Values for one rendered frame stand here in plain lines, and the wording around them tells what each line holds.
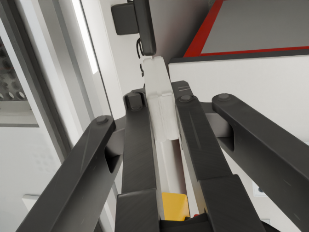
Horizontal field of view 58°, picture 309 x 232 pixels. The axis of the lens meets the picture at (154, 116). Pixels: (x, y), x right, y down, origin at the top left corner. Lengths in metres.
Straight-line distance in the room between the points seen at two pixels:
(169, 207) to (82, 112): 0.26
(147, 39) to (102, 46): 0.04
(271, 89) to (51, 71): 0.32
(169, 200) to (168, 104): 0.33
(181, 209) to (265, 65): 0.25
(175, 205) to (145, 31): 0.29
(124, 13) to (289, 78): 0.26
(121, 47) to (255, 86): 0.23
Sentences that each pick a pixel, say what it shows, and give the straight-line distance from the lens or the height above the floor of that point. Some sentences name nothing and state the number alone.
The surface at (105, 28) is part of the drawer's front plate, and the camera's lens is 0.27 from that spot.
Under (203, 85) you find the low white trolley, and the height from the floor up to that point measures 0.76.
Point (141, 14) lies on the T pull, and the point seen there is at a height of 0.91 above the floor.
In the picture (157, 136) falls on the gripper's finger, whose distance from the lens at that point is 0.16.
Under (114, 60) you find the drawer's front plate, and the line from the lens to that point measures 0.28.
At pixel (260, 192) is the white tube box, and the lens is 0.52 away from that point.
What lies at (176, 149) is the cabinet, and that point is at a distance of 0.58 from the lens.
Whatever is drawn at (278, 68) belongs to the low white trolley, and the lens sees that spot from 0.44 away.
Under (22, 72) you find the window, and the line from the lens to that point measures 0.23.
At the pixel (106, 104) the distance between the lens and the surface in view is 0.30.
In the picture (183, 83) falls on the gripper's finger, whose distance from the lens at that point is 0.18.
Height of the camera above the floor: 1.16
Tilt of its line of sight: 55 degrees down
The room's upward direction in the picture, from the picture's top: 151 degrees counter-clockwise
